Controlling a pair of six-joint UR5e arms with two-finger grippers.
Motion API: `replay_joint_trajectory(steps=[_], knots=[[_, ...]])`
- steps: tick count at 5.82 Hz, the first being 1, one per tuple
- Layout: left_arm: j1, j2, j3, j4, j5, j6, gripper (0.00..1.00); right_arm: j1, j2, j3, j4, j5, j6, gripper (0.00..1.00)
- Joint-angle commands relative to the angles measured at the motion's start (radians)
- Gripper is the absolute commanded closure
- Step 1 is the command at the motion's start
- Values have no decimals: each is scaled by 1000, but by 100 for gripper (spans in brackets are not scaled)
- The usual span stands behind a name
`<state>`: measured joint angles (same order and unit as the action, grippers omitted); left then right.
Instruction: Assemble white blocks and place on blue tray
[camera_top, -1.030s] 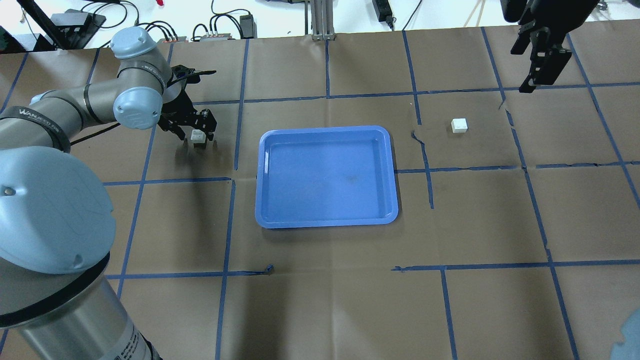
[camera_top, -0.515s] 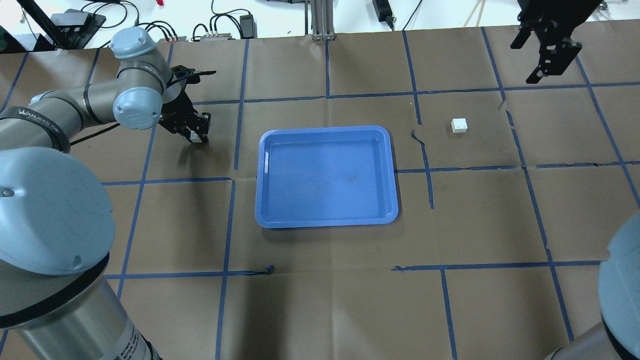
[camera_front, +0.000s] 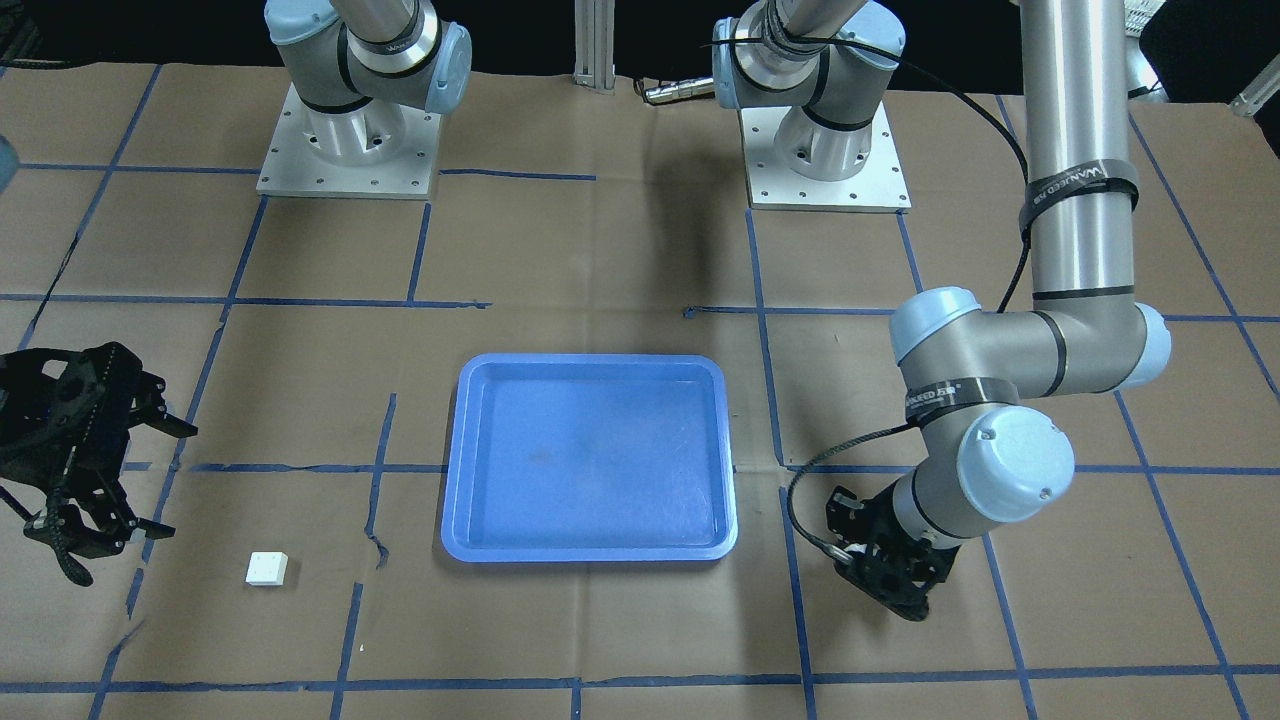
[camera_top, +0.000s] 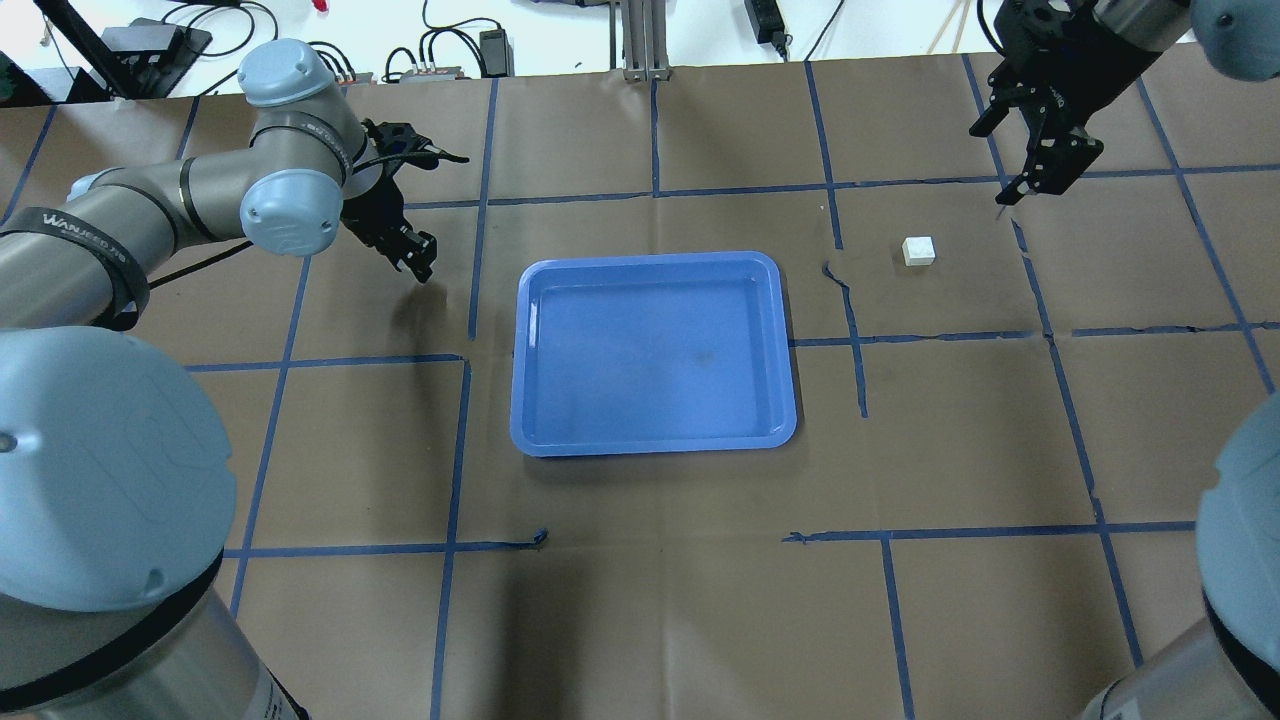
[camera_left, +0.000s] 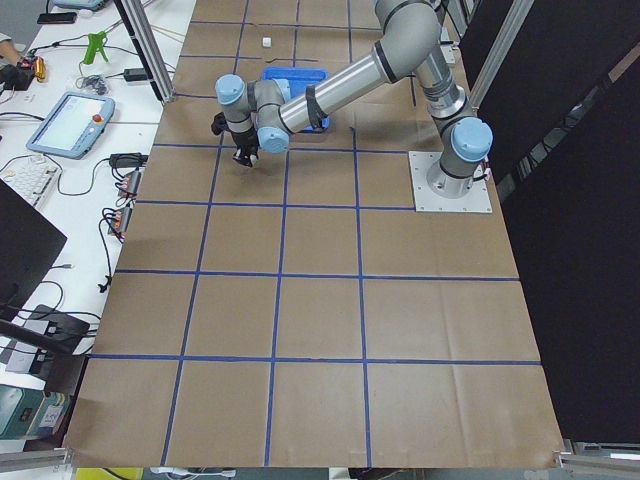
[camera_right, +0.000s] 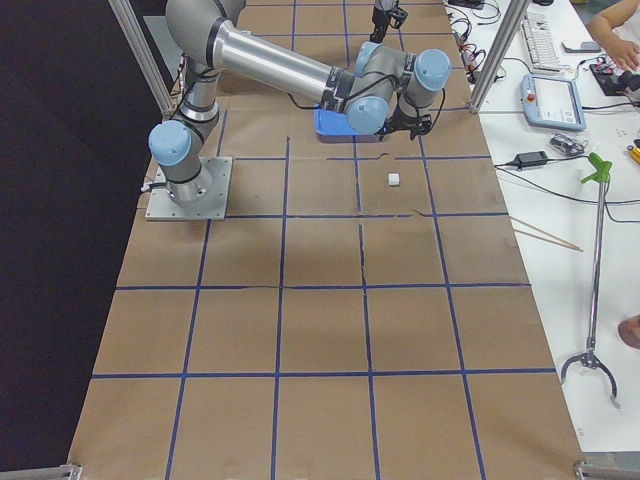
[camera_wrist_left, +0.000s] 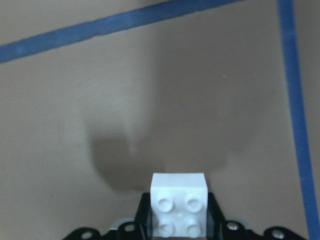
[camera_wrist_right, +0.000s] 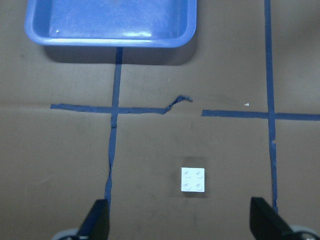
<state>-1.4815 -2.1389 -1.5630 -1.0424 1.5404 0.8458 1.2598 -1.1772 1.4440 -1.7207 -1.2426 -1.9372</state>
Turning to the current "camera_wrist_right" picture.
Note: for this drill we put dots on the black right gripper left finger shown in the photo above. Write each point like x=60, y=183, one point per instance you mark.
x=96, y=225

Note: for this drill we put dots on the white block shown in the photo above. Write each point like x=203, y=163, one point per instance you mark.
x=192, y=180

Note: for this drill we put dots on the blue plastic tray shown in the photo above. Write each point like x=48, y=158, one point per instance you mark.
x=111, y=23

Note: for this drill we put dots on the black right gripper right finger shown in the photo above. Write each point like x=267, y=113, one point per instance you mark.
x=265, y=223

